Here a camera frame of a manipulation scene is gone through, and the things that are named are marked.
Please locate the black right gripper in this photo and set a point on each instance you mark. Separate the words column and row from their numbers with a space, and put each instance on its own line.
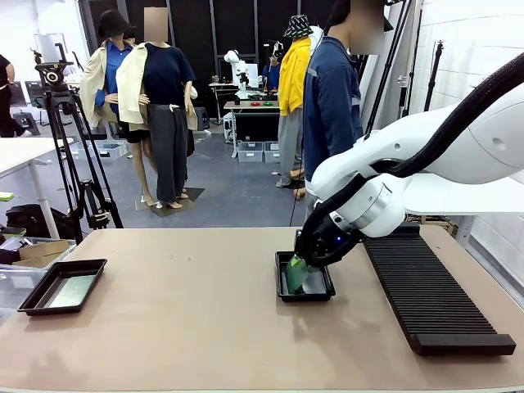
column 323, row 239

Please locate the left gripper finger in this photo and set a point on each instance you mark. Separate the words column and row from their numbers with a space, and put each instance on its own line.
column 6, row 197
column 12, row 232

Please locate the black rectangular ESD tray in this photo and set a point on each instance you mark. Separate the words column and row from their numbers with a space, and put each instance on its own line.
column 28, row 303
column 321, row 284

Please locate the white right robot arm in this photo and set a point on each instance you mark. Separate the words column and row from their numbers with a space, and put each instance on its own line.
column 471, row 163

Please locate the black equipment bag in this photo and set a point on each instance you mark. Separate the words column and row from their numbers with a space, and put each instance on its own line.
column 32, row 219

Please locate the brown cardboard box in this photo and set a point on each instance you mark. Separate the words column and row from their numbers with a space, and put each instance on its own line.
column 41, row 251

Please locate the white table with leg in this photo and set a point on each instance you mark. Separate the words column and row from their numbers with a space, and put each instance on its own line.
column 20, row 153

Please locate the large clear plastic crate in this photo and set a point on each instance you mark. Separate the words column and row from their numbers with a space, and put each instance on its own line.
column 12, row 286

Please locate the black step stool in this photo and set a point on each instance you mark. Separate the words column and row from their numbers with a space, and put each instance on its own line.
column 25, row 123

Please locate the background person black clothes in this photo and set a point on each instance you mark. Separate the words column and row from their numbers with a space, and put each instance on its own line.
column 6, row 102

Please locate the clear plastic storage bin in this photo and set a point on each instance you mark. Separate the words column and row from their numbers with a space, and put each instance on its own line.
column 249, row 152
column 272, row 152

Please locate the low clear floor bin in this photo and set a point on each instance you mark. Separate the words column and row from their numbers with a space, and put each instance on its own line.
column 112, row 151

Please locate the background table dark panel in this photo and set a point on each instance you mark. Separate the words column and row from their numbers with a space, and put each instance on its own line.
column 254, row 123

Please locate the person in denim jacket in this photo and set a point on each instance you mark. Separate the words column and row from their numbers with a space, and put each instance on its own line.
column 331, row 114

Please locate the white box under table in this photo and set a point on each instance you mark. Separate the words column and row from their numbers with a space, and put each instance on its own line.
column 229, row 127

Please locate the black slotted board rack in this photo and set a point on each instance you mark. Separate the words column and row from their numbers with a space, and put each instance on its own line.
column 442, row 315

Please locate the dark plastic stool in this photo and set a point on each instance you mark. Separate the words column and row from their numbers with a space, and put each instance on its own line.
column 200, row 118

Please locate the mannequin blue shirt black hat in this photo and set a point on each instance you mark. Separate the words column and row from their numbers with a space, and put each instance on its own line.
column 112, row 61

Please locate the background person blue shirt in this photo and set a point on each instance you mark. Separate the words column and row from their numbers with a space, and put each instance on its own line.
column 272, row 75

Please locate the mannequin yellow top bucket hat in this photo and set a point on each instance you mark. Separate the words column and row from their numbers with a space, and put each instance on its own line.
column 292, row 73

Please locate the white background desk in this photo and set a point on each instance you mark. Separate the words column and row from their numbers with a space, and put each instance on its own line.
column 221, row 88

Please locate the small white background robot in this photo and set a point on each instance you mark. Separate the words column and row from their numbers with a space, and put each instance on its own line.
column 238, row 73

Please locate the mannequin navy tee cream jacket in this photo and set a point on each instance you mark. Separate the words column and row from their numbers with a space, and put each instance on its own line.
column 163, row 73

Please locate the black slanted stand poles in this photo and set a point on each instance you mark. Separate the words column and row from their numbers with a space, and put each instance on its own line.
column 389, row 65

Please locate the black stand with clamp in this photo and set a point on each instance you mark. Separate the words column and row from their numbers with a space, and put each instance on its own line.
column 411, row 73

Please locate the white hooded garment mannequin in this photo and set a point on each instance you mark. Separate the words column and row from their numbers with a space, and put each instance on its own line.
column 317, row 39

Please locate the thin black light stand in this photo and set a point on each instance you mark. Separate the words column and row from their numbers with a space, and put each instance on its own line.
column 433, row 73

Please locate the black camera tripod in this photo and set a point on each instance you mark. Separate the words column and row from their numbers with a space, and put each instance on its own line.
column 73, row 172

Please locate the dark mannequin base plate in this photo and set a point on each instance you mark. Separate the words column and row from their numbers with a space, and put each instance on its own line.
column 192, row 193

